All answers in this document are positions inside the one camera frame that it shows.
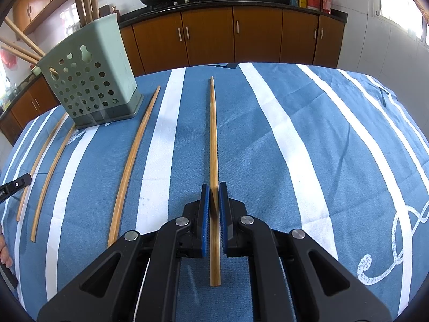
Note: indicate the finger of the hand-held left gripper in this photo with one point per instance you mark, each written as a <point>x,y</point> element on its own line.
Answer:
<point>16,184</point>

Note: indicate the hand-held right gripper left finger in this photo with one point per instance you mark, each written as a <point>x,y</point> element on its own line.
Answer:
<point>205,221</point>

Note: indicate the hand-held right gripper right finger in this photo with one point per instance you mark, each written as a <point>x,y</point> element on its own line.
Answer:
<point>224,221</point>

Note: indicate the green perforated utensil holder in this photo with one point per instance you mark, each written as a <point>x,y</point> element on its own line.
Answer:
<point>110,57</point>

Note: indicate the person's left hand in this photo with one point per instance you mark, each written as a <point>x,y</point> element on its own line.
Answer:
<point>5,251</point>

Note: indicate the green basin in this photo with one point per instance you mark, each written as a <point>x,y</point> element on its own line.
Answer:
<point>36,70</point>

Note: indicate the wooden base cabinets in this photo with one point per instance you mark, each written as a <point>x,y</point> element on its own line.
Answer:
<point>258,33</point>

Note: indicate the dark cutting board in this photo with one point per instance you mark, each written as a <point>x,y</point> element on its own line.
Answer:
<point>105,10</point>

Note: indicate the black gas stove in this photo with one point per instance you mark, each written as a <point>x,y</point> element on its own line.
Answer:
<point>187,0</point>

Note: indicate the black kitchen countertop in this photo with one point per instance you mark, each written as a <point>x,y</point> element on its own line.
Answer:
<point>261,2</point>

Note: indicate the blue seasoning box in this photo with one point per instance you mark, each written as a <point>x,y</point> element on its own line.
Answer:
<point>294,1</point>

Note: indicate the yellow seasoning box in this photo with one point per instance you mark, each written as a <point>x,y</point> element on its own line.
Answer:
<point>303,2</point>

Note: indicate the large bright window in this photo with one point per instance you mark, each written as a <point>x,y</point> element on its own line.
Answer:
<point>395,0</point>

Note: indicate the red plastic bag on wall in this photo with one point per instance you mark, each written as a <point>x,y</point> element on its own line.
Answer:
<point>6,63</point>

